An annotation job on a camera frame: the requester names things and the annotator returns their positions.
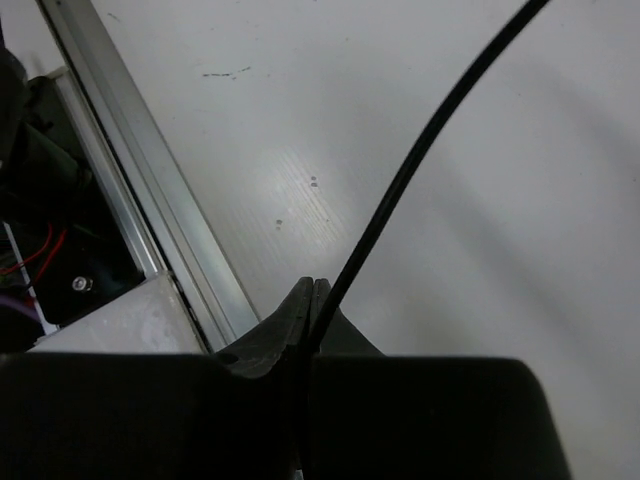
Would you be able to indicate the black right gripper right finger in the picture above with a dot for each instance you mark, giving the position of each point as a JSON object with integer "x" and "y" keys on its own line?
{"x": 368, "y": 415}

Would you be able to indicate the front aluminium rail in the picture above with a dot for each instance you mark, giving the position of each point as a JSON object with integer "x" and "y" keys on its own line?
{"x": 219, "y": 307}

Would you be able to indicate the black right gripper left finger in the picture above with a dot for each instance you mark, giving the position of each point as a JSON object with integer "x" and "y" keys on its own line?
{"x": 227, "y": 415}

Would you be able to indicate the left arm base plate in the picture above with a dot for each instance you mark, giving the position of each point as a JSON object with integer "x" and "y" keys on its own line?
{"x": 75, "y": 255}

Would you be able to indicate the white front cover panel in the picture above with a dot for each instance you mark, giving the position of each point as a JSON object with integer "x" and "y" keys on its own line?
{"x": 150, "y": 319}

